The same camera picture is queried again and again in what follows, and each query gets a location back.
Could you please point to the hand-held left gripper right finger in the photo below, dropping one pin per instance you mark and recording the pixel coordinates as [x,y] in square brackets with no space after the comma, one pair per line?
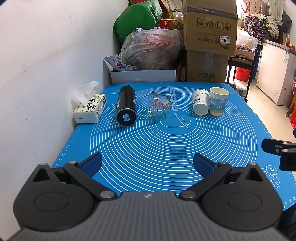
[203,165]

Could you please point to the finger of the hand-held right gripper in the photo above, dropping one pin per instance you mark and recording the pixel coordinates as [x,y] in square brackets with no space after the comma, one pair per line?
[288,160]
[272,146]

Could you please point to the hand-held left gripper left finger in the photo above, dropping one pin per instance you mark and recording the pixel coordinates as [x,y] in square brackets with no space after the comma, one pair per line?
[93,163]

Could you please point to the blue sailboat paper cup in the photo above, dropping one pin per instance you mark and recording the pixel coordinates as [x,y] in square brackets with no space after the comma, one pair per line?
[218,102]

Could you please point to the white printed paper cup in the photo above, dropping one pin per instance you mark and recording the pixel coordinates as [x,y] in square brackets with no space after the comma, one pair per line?
[200,102]

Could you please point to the clear glass cup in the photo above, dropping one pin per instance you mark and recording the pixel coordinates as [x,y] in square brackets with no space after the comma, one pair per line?
[159,107]

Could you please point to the blue silicone baking mat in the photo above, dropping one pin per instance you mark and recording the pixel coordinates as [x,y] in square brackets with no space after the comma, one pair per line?
[161,143]

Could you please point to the white tissue pack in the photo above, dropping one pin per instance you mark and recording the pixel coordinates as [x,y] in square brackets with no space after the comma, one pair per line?
[90,109]

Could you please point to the black thermos bottle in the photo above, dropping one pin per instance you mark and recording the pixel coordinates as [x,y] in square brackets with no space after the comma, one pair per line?
[126,106]

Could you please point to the white chest freezer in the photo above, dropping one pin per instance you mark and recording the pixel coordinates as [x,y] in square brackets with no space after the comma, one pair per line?
[275,71]

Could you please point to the red bucket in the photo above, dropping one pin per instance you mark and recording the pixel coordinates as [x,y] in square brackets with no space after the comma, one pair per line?
[242,74]

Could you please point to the black metal stool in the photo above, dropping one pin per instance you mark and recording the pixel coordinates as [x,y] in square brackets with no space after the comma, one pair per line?
[241,62]

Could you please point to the plain brown cardboard box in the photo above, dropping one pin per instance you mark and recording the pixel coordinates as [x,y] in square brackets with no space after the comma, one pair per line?
[205,67]

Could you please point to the pink box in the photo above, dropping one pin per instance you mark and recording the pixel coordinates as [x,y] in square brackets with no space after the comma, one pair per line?
[244,51]

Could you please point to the white cardboard box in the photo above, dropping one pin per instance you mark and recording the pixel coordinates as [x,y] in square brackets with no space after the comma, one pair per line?
[143,76]

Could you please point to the printed paper packet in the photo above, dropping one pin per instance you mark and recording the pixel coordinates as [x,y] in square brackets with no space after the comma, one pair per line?
[119,63]

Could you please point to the orange bottle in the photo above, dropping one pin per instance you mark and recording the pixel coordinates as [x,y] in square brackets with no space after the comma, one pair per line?
[288,40]

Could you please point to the purple floral bag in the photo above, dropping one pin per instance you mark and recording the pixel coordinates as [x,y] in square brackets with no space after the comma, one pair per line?
[256,26]

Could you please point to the clear plastic bag red contents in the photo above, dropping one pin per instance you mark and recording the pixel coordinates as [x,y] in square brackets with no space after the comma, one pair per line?
[152,49]

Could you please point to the pile of clothes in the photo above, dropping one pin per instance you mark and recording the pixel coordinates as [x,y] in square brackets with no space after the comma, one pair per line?
[276,18]

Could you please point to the large brown cardboard box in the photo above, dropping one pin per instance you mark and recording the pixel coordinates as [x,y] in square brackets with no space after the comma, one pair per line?
[210,27]

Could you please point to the red box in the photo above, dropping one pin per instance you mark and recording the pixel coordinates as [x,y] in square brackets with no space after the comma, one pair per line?
[168,23]

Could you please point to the green bag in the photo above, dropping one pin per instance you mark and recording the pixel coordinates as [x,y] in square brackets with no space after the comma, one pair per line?
[136,18]

